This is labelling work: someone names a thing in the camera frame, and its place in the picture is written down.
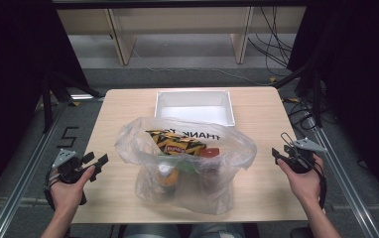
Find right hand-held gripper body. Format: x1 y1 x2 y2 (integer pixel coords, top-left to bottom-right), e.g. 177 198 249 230
285 137 328 175

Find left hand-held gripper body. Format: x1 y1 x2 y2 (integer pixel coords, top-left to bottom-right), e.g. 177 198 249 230
51 148 91 185

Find brown drink carton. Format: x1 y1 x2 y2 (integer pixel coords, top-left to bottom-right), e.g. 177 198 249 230
198 147 221 159

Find black yellow chip bag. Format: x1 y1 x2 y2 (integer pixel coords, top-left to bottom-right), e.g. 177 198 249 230
145 128 207 157

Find clear plastic shopping bag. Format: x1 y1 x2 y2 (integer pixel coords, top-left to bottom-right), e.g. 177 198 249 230
114 116 258 216

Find green snack packet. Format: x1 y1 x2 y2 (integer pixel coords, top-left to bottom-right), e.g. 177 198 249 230
174 158 198 175

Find white plastic bin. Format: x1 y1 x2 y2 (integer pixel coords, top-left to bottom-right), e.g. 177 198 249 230
154 89 237 128

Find person's right hand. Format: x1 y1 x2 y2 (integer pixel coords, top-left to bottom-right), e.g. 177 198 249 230
276 153 326 208

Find person's left hand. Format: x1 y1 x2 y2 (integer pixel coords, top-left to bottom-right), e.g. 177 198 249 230
50 165 96 212

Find black metal stand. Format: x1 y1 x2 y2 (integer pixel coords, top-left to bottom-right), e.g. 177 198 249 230
273 63 324 129
40 70 104 133

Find orange juice bottle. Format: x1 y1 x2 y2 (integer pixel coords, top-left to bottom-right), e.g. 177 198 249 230
157 163 180 188

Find black curtain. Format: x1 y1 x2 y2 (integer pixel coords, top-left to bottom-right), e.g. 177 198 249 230
0 0 90 212
287 0 379 212

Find light wooden desk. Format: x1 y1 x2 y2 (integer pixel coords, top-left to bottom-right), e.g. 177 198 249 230
57 6 308 66

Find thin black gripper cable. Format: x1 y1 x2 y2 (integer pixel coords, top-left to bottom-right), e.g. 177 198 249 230
43 167 63 212

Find looped black floor cables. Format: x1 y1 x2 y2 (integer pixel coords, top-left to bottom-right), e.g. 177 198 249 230
283 95 318 132

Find aluminium floor rail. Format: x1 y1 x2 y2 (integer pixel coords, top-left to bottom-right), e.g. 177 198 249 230
0 100 71 238
310 127 379 238

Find bundle of black floor cables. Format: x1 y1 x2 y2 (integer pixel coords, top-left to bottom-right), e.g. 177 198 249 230
247 6 295 77

